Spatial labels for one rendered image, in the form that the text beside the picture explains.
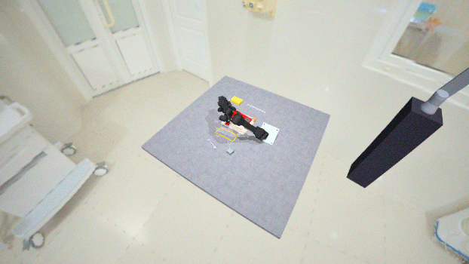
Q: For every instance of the yellow rectangular block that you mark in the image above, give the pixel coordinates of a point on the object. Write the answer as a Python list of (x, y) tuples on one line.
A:
[(236, 100)]

